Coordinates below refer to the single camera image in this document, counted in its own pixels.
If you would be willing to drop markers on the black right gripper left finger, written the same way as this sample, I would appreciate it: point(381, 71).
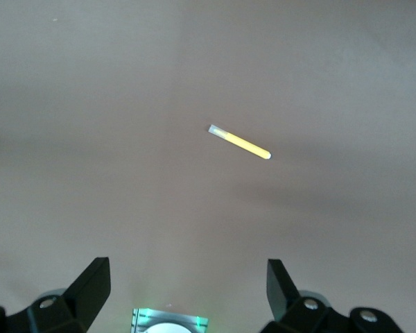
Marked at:
point(73, 312)

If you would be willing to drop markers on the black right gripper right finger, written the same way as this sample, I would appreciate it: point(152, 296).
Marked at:
point(308, 317)

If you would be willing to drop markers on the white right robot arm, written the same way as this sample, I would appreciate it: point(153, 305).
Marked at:
point(170, 329)

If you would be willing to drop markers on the yellow marker pen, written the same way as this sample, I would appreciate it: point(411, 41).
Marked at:
point(244, 143)

